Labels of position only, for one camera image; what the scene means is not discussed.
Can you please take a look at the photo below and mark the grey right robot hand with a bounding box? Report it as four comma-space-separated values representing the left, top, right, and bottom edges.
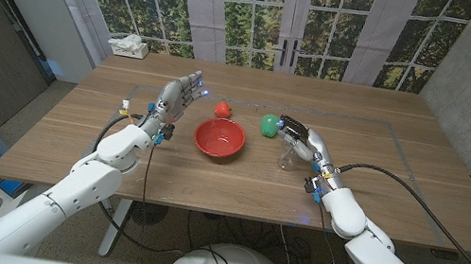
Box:
266, 114, 356, 195

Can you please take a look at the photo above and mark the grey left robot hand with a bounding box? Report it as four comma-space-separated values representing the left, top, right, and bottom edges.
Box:
136, 61, 214, 147

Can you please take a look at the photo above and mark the clear spray bottle black head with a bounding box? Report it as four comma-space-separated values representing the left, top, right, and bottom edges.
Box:
270, 113, 314, 174

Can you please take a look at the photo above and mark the red bowl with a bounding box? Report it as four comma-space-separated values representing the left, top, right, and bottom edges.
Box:
190, 114, 250, 163

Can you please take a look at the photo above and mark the small red fruit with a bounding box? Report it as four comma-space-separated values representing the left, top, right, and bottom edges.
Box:
212, 99, 235, 121

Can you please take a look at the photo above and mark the white tissue box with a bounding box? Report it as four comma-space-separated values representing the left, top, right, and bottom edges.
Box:
106, 29, 152, 62

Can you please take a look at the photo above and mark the printed window forest backdrop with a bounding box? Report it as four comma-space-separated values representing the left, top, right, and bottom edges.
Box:
25, 0, 471, 105

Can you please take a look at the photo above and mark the black round fan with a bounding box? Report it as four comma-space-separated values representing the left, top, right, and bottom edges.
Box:
128, 199, 170, 230

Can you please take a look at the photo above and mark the white table leg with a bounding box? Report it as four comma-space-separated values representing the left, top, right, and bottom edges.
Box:
96, 195, 134, 262

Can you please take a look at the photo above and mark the white connector with yellow wires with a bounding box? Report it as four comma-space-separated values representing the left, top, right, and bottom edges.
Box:
118, 98, 136, 118

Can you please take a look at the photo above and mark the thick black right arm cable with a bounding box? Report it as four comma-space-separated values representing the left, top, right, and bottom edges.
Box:
319, 159, 471, 264

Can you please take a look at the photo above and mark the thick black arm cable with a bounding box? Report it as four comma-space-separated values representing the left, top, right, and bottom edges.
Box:
319, 159, 471, 264
78, 108, 207, 258

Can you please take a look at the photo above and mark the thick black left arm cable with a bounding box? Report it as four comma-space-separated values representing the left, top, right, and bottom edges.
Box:
78, 108, 207, 258

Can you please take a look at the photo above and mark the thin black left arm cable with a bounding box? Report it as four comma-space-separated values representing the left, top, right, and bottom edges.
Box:
128, 142, 185, 264

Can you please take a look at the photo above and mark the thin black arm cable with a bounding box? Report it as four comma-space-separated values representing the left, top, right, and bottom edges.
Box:
307, 202, 365, 264
128, 142, 185, 264

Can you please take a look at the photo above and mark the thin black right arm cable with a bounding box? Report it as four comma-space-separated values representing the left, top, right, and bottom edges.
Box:
307, 202, 365, 264

